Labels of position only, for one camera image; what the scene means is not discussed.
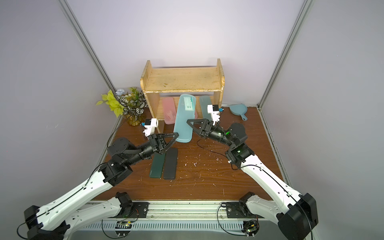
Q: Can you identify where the right circuit board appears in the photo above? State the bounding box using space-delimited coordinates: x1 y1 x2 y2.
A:
242 220 260 238

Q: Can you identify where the left circuit board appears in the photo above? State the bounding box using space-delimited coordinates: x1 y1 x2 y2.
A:
115 221 133 238

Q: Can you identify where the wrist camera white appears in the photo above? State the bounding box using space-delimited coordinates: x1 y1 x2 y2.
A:
141 118 159 137
207 105 224 125

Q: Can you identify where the wooden two-tier shelf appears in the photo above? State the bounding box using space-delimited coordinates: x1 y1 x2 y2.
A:
140 59 225 133

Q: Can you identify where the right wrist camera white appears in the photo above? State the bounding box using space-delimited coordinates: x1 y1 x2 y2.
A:
207 105 224 125

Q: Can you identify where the teal dustpan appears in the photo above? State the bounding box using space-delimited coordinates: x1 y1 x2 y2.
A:
229 104 248 121

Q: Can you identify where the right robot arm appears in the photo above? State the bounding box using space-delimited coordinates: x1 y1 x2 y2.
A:
187 119 319 240

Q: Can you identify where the black pencil case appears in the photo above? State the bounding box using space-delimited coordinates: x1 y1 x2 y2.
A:
163 148 178 180

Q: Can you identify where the potted plant in glass vase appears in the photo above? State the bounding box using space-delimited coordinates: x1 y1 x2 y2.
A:
96 87 148 126

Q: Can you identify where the aluminium mounting rail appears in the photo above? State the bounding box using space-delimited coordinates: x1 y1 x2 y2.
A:
78 201 272 238

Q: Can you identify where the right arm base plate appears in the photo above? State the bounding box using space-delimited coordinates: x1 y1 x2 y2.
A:
222 202 258 219

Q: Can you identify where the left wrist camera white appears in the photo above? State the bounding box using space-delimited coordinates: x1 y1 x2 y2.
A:
141 118 159 137

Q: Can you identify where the teal pencil case lower shelf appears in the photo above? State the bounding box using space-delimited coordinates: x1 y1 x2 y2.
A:
199 96 212 121

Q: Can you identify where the left black cable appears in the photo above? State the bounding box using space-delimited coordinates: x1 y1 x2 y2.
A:
101 215 140 240

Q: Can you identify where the black cable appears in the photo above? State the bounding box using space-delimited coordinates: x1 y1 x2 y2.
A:
216 200 250 237
101 215 140 240

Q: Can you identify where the right black cable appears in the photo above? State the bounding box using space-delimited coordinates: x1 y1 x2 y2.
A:
216 200 250 237

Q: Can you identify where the dark green pencil case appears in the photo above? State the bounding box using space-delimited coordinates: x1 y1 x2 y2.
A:
149 153 166 179

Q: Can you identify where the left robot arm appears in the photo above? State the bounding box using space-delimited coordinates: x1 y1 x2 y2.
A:
24 133 179 240

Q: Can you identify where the circuit board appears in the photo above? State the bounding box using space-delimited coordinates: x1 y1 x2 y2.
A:
242 220 260 238
115 221 133 238

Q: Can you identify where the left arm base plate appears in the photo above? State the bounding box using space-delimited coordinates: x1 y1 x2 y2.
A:
115 202 150 219

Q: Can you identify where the pink pencil case left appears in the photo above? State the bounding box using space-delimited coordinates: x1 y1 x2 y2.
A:
162 97 177 125

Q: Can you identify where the light teal large pencil case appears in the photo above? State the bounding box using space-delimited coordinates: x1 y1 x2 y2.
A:
174 94 196 143

